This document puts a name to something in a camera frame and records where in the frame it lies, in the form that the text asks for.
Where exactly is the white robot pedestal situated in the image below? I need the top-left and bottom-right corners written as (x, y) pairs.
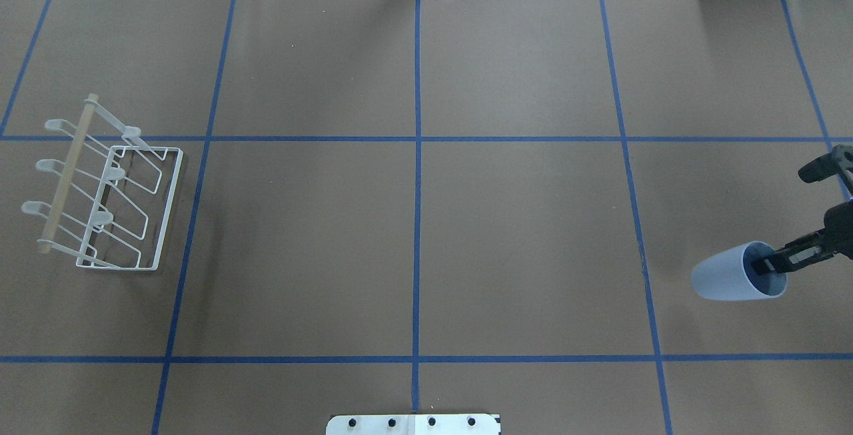
top-left (325, 413), bottom-right (502, 434)

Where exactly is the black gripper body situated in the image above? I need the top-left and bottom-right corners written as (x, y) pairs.
top-left (820, 202), bottom-right (852, 258)

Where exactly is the light blue plastic cup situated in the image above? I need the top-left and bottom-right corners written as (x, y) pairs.
top-left (690, 241), bottom-right (788, 302)

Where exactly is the white wire cup holder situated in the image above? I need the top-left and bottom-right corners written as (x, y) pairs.
top-left (21, 94), bottom-right (184, 272)

